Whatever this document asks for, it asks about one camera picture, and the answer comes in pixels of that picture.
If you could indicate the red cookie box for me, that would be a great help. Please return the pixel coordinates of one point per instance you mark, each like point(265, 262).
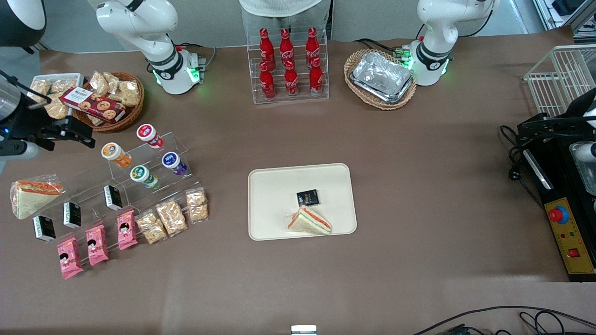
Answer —
point(93, 104)

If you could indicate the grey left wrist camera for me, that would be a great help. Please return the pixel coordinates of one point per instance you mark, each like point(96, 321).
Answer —
point(584, 151)

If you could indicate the black machine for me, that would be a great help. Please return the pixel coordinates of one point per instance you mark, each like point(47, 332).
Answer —
point(558, 181)

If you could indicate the black pocket tissue pack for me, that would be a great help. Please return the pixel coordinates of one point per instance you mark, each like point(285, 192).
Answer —
point(113, 197)
point(72, 215)
point(308, 197)
point(44, 229)

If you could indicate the white base connector block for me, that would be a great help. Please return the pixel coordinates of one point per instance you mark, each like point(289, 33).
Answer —
point(198, 65)

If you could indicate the red cola bottle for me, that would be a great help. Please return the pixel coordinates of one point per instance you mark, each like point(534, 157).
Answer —
point(312, 45)
point(316, 79)
point(266, 49)
point(291, 81)
point(267, 83)
point(286, 46)

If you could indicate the person in white shirt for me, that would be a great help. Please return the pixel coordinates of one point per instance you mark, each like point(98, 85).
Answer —
point(284, 21)

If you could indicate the wrapped granola bar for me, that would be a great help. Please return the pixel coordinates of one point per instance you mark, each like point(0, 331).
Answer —
point(151, 227)
point(172, 217)
point(197, 205)

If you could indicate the clear acrylic bottle rack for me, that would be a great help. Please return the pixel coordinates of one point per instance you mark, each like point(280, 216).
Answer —
point(298, 100)

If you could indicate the metal shelf frame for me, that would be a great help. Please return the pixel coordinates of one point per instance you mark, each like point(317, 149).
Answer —
point(565, 11)

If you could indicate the clear plastic box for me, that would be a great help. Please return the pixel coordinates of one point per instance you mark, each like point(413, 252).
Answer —
point(586, 179)

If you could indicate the red gum bottle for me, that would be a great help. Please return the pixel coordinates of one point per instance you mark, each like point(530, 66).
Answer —
point(150, 136)

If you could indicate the cream plastic tray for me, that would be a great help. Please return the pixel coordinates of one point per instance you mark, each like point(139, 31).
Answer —
point(279, 204)

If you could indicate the dark brown wicker basket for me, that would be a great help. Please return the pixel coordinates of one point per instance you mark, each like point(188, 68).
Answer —
point(132, 114)

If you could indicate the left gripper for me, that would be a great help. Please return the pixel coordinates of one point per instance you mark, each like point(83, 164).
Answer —
point(541, 126)

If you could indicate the large wrapped triangle sandwich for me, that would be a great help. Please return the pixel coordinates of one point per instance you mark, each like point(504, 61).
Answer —
point(32, 195)

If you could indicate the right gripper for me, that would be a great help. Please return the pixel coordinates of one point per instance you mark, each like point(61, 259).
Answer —
point(29, 126)

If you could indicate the white plastic bin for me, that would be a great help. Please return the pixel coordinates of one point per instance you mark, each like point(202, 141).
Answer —
point(70, 78)

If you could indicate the orange gum bottle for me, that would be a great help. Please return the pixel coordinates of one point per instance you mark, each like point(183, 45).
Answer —
point(116, 154)

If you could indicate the small wrapped triangle sandwich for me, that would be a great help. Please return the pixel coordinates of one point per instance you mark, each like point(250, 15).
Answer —
point(309, 222)

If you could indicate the clear bag of puffed snack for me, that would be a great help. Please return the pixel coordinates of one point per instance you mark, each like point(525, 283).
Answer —
point(63, 86)
point(57, 108)
point(39, 89)
point(98, 83)
point(129, 93)
point(113, 82)

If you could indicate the pink snack packet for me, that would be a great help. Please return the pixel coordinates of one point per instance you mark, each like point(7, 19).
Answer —
point(126, 230)
point(97, 245)
point(70, 258)

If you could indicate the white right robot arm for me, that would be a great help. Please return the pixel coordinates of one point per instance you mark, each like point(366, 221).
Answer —
point(158, 46)

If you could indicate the light wicker basket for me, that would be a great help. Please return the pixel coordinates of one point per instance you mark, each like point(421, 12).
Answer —
point(372, 103)

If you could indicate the green gum bottle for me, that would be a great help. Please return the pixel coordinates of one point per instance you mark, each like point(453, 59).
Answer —
point(143, 177)

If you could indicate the stacked foil containers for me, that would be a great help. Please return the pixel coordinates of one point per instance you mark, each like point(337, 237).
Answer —
point(382, 77)

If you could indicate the small white device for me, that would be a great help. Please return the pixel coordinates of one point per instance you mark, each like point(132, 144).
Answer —
point(303, 330)

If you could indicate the purple gum bottle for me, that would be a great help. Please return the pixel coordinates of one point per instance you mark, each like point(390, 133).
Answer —
point(173, 163)

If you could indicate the clear acrylic tiered stand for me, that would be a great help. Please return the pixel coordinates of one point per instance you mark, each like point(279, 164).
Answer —
point(88, 186)

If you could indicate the yellow control box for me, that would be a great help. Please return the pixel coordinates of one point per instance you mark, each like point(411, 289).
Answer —
point(570, 242)

